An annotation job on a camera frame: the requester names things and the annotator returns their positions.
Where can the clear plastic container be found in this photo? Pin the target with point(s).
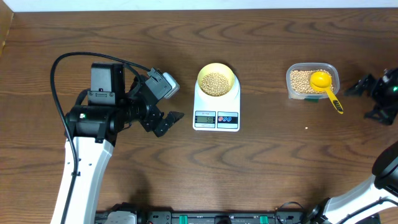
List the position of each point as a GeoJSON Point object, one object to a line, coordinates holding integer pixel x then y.
{"type": "Point", "coordinates": [335, 85]}

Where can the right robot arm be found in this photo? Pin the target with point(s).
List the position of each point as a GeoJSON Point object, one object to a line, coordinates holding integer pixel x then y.
{"type": "Point", "coordinates": [379, 192]}

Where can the white digital kitchen scale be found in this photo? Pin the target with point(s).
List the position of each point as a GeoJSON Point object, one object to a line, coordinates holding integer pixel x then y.
{"type": "Point", "coordinates": [217, 113]}

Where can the soybeans in bowl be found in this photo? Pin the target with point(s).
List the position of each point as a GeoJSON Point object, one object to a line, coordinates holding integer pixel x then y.
{"type": "Point", "coordinates": [215, 84]}

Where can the soybeans pile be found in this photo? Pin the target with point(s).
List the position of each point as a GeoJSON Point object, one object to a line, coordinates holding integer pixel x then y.
{"type": "Point", "coordinates": [300, 81]}

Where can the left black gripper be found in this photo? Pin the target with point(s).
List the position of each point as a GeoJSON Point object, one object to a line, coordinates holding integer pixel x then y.
{"type": "Point", "coordinates": [150, 121]}

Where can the yellow bowl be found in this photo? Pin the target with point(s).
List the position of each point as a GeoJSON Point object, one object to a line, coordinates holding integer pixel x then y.
{"type": "Point", "coordinates": [216, 68]}

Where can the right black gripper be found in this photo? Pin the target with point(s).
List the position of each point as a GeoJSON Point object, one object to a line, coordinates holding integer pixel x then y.
{"type": "Point", "coordinates": [362, 85]}

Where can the yellow measuring scoop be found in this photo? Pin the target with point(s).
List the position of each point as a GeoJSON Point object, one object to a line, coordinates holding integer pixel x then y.
{"type": "Point", "coordinates": [321, 81]}

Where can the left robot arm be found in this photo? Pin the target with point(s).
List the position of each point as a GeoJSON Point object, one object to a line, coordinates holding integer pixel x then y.
{"type": "Point", "coordinates": [92, 127]}

